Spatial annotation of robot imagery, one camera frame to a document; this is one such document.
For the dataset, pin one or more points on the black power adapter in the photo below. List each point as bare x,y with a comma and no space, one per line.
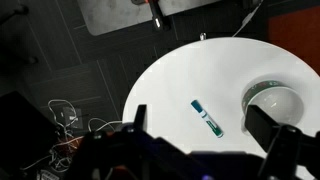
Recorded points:
71,116

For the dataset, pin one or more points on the black floor case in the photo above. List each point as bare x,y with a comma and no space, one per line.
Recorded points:
23,130

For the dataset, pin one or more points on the green marker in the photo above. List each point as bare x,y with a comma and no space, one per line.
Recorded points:
206,118

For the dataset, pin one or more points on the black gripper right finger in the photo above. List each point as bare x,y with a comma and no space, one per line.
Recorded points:
261,128

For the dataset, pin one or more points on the black metal leg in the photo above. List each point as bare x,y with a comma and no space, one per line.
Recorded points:
157,16

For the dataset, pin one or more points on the grey floor mat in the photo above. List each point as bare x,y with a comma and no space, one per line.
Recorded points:
110,16

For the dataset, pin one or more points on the white and green mug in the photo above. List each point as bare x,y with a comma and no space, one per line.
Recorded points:
280,101

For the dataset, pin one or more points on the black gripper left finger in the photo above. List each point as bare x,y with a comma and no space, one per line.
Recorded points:
141,116

